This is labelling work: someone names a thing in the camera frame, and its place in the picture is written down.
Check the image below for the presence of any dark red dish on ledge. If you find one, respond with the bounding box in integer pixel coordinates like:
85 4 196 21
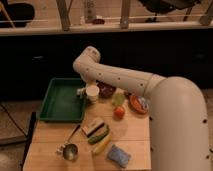
92 19 105 25

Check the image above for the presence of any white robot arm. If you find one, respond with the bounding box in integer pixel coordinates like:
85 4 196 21
73 46 211 171

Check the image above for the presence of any green cucumber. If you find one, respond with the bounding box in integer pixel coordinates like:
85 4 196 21
88 125 110 145

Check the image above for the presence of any black office chair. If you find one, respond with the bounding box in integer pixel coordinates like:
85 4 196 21
138 0 202 23

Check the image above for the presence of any blue sponge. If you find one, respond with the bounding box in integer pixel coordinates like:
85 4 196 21
107 145 131 168

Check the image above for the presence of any metal ladle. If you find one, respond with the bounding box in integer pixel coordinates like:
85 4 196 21
56 125 80 161

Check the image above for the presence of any wooden block brush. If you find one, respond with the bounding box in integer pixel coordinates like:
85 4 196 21
81 117 105 137

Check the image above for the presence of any green plastic tray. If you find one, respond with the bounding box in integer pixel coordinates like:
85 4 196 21
38 78 86 123

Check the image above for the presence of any white round container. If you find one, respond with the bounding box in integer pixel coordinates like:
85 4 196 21
86 85 99 103

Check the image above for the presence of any blue white cloth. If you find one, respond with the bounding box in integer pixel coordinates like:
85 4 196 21
138 96 149 111

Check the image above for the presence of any dark chair left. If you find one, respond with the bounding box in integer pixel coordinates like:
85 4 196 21
0 0 35 28

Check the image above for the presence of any orange tomato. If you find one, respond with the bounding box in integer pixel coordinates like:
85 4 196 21
113 106 125 119

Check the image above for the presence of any terracotta bowl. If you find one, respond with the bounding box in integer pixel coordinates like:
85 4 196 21
129 94 148 114

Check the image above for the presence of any dark red bowl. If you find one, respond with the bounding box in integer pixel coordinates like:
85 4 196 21
97 82 116 98

